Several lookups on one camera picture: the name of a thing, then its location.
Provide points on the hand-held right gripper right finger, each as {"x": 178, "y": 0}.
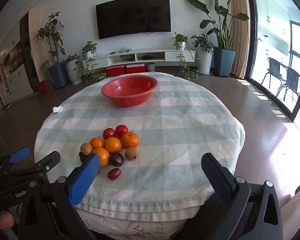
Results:
{"x": 216, "y": 177}

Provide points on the white television cabinet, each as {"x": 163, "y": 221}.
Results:
{"x": 150, "y": 51}

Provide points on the beige curtain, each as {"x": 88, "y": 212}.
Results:
{"x": 240, "y": 30}

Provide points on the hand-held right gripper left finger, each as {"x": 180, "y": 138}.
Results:
{"x": 85, "y": 180}

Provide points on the plant in ribbed white pot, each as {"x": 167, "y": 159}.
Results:
{"x": 73, "y": 73}

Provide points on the white floral tablecloth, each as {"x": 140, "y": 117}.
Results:
{"x": 130, "y": 226}

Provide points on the small grey plant pot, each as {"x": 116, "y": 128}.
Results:
{"x": 150, "y": 67}

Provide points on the black balcony chair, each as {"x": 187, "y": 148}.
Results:
{"x": 273, "y": 66}
{"x": 292, "y": 76}

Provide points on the dark purple plum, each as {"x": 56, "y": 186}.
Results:
{"x": 82, "y": 157}
{"x": 116, "y": 159}

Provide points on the black wall television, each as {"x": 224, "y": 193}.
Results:
{"x": 132, "y": 17}

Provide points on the white wall shelf unit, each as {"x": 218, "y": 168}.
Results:
{"x": 15, "y": 80}

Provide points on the red container on floor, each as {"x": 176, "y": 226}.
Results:
{"x": 44, "y": 88}

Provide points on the black sliding door frame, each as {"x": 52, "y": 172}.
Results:
{"x": 250, "y": 42}

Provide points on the trailing pothos in white pot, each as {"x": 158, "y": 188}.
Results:
{"x": 90, "y": 54}
{"x": 182, "y": 45}

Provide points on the black router box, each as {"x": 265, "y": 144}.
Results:
{"x": 147, "y": 57}

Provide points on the small-leaf tree in blue pot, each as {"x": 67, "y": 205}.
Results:
{"x": 58, "y": 76}

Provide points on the crumpled white tissue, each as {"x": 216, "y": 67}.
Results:
{"x": 57, "y": 109}

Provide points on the person's left hand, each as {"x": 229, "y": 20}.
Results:
{"x": 3, "y": 219}

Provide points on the broad-leaf plant blue square pot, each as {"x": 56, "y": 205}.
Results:
{"x": 223, "y": 62}

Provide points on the round red plum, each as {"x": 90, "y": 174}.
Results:
{"x": 121, "y": 130}
{"x": 109, "y": 133}

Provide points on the green checked tablecloth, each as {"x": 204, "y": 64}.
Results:
{"x": 177, "y": 130}

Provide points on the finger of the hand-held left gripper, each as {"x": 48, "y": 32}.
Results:
{"x": 20, "y": 154}
{"x": 50, "y": 160}

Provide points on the oblong red plum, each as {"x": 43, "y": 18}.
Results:
{"x": 114, "y": 173}

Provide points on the orange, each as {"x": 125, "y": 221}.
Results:
{"x": 113, "y": 145}
{"x": 130, "y": 140}
{"x": 103, "y": 155}
{"x": 97, "y": 143}

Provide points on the red plastic colander bowl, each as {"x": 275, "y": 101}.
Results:
{"x": 130, "y": 97}

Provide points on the bushy plant tall white pot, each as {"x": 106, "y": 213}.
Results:
{"x": 205, "y": 61}

